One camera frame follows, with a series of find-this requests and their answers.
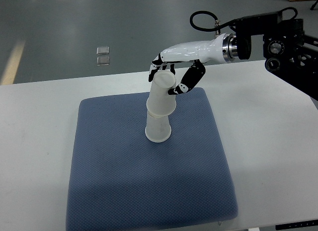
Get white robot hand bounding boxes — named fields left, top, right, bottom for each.
left=148, top=33, right=235, bottom=95

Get white paper cup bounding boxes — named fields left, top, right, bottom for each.
left=146, top=70, right=176, bottom=117
left=145, top=111, right=171, bottom=143

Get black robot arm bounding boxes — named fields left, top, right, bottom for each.
left=149, top=10, right=318, bottom=99

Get white paper cup on cushion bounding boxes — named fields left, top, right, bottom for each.
left=145, top=111, right=171, bottom=143

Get upper metal floor plate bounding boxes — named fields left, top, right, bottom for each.
left=96, top=46, right=109, bottom=55

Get metal floor plate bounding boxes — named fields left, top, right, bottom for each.
left=97, top=56, right=110, bottom=66
left=96, top=46, right=109, bottom=55

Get lower metal floor plate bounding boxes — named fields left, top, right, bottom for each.
left=97, top=56, right=110, bottom=66

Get blue grey cushion mat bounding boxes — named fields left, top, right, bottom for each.
left=66, top=88, right=238, bottom=231

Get black tripod leg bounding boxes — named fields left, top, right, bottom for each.
left=310, top=0, right=318, bottom=10

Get black table control panel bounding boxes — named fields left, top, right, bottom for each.
left=275, top=220, right=318, bottom=231

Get black cable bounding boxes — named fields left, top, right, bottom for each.
left=189, top=7, right=298, bottom=38

